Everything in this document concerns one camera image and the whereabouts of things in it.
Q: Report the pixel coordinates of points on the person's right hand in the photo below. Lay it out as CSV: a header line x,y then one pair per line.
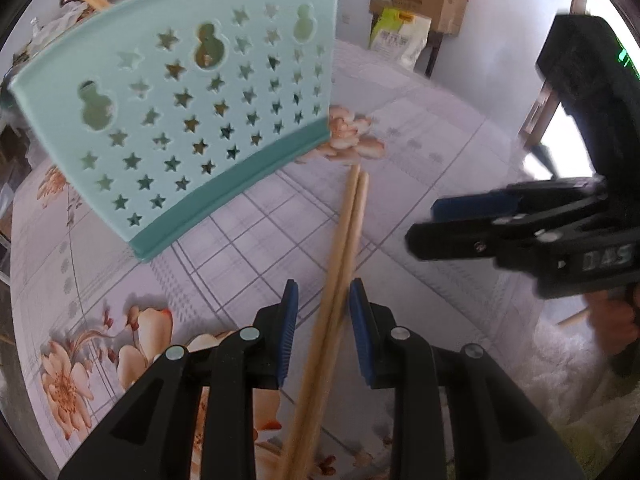
x,y
615,330

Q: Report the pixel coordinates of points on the clear plastic bag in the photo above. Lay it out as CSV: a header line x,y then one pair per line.
x,y
55,25

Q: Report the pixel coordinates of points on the white fluffy cloth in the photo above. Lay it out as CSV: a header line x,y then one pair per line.
x,y
560,375

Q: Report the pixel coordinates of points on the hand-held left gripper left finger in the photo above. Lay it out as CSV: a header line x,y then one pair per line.
x,y
289,330

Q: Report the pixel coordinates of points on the thin wooden stick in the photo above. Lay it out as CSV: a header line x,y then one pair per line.
x,y
572,319

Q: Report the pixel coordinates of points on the dark wooden stool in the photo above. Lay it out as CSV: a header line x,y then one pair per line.
x,y
434,55

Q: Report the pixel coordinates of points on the yellow green rice bag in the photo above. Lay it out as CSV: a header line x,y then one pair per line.
x,y
400,40

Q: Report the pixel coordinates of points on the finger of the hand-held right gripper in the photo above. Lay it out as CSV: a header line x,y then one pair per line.
x,y
470,207
450,242

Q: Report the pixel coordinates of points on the large cardboard box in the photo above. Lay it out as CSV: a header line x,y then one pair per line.
x,y
435,5

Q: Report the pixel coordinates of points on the teal perforated utensil holder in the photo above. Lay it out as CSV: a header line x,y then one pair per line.
x,y
50,110

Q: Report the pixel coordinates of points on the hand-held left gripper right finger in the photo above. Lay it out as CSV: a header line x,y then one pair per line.
x,y
361,330

